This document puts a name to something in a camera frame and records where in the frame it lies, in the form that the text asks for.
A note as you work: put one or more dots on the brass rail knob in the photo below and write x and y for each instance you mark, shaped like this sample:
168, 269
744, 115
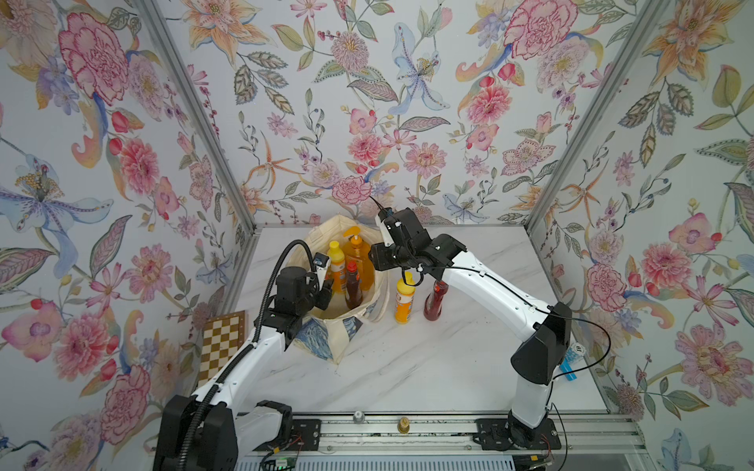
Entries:
404, 426

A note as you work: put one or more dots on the aluminium front rail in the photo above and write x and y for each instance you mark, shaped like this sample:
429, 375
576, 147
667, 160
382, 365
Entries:
444, 442

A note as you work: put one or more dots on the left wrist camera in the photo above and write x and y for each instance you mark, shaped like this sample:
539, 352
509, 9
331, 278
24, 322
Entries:
321, 262

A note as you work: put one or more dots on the orange bottle yellow cap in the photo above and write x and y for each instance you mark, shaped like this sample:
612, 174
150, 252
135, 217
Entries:
404, 297
337, 270

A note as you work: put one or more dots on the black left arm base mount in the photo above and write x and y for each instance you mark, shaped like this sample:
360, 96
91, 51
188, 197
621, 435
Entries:
294, 433

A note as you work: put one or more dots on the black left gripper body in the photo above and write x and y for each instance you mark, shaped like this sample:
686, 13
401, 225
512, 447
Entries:
319, 297

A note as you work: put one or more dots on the red Fairy bottle front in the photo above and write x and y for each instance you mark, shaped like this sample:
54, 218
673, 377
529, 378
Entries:
354, 295

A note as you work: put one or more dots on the red fairy bottle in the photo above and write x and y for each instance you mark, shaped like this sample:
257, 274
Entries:
433, 304
354, 295

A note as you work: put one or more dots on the cream canvas shopping bag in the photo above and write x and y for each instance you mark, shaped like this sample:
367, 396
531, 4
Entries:
328, 333

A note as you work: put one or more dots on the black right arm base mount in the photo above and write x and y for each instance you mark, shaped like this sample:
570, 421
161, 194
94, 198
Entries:
510, 434

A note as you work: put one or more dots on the large orange pump soap bottle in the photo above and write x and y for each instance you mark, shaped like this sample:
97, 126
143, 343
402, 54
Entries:
357, 250

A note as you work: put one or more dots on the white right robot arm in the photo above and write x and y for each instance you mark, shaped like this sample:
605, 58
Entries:
544, 330

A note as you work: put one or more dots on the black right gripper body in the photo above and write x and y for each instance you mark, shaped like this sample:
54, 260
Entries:
386, 258

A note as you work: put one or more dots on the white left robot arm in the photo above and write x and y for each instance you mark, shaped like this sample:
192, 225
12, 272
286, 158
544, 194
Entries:
207, 431

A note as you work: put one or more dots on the wooden chess board box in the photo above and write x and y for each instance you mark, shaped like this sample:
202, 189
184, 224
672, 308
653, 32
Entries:
222, 338

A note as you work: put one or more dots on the orange bottle yellow cap front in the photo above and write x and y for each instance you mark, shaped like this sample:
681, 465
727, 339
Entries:
337, 270

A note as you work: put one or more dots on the small patterned tape roll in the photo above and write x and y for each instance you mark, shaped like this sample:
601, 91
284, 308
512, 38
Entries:
576, 352

